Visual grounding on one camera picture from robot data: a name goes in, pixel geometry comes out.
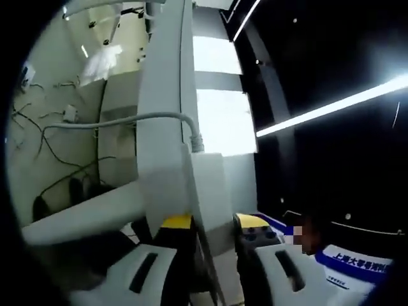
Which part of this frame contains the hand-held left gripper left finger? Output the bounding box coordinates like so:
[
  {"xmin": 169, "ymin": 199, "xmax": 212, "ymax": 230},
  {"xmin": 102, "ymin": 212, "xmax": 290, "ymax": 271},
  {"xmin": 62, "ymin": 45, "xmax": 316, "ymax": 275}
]
[{"xmin": 69, "ymin": 214, "xmax": 197, "ymax": 306}]

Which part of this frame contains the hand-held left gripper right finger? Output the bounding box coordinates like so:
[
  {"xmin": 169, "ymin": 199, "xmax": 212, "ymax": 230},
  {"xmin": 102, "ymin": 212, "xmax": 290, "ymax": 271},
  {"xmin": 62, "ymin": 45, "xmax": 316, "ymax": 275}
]
[{"xmin": 234, "ymin": 213, "xmax": 370, "ymax": 306}]

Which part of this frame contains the grey power strip cable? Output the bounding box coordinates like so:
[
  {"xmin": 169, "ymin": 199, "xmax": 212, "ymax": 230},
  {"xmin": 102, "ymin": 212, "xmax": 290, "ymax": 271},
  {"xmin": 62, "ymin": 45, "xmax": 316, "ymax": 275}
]
[{"xmin": 43, "ymin": 112, "xmax": 205, "ymax": 154}]

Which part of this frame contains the long ceiling light strip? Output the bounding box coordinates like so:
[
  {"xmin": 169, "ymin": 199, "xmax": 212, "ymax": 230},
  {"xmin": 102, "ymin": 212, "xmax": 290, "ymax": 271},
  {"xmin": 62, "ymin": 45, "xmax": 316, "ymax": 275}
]
[
  {"xmin": 231, "ymin": 0, "xmax": 263, "ymax": 41},
  {"xmin": 256, "ymin": 75, "xmax": 408, "ymax": 138}
]

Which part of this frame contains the blue white printed banner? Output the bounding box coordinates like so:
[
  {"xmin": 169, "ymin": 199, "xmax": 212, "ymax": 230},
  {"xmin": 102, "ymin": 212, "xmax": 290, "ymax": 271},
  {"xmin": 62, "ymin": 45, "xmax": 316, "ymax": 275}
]
[{"xmin": 314, "ymin": 244, "xmax": 398, "ymax": 289}]

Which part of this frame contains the white floor adapter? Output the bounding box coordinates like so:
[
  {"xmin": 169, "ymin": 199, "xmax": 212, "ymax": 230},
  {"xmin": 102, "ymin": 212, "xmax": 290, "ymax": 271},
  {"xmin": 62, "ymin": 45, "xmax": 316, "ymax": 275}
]
[{"xmin": 62, "ymin": 106, "xmax": 80, "ymax": 123}]

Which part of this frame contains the white table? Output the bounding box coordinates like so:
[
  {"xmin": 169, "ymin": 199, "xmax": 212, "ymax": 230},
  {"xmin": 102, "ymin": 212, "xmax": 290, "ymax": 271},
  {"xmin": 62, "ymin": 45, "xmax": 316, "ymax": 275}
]
[{"xmin": 21, "ymin": 0, "xmax": 200, "ymax": 247}]

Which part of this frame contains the white plastic bag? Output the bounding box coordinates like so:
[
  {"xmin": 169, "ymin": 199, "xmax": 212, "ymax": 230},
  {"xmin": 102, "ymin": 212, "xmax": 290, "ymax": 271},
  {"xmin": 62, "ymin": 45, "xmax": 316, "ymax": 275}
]
[{"xmin": 81, "ymin": 43, "xmax": 124, "ymax": 81}]

